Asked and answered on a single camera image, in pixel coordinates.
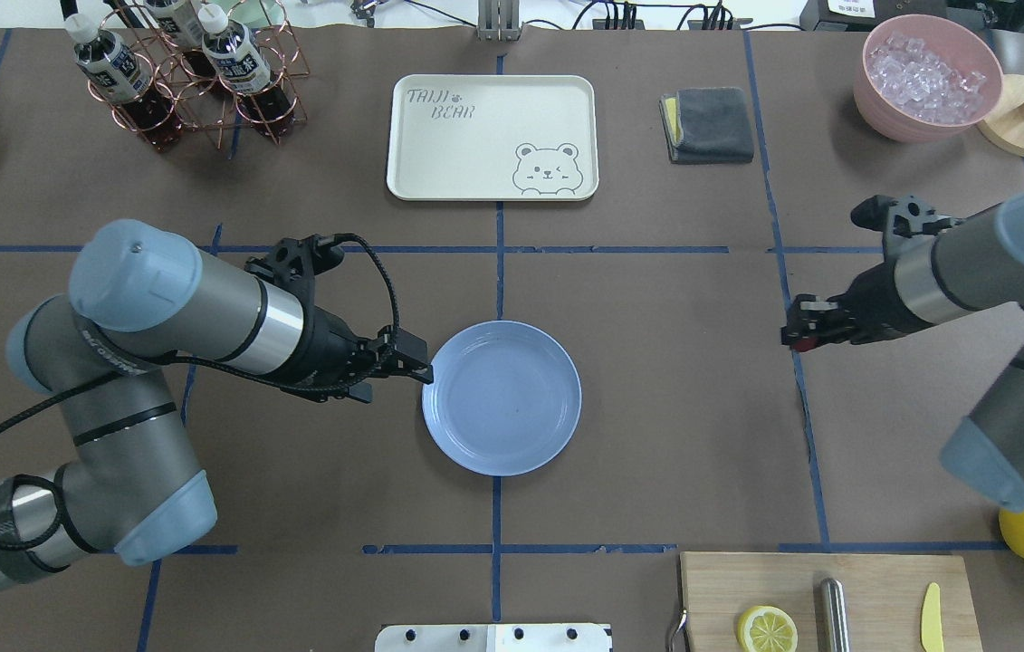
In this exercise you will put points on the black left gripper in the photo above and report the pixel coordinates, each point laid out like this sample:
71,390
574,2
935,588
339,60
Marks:
328,347

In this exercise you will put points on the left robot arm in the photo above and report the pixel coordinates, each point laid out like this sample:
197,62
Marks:
139,300

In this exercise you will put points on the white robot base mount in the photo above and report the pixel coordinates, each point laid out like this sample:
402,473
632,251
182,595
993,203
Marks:
564,636

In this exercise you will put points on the pink bowl of ice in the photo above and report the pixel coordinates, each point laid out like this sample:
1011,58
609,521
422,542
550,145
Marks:
923,78

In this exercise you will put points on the copper wire bottle rack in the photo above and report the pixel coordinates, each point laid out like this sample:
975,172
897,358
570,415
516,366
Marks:
207,106

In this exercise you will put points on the steel cylindrical rod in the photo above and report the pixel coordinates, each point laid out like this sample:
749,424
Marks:
833,603

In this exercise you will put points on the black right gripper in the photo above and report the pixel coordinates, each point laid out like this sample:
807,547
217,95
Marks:
869,296

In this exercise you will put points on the bottle white cap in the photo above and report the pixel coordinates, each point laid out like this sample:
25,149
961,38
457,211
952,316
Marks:
179,21
232,50
123,81

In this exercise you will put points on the cream bear tray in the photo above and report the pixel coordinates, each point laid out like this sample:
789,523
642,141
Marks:
488,137

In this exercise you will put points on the yellow plastic knife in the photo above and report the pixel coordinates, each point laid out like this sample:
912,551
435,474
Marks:
931,623

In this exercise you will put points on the half lemon slice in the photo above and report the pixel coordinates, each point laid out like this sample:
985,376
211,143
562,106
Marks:
766,628

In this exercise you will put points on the grey folded cloth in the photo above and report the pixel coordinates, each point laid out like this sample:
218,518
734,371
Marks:
707,126

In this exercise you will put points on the blue plastic plate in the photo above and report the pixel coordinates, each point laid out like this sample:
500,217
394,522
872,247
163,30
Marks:
506,398

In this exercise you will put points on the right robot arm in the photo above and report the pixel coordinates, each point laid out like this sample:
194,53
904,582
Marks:
938,269

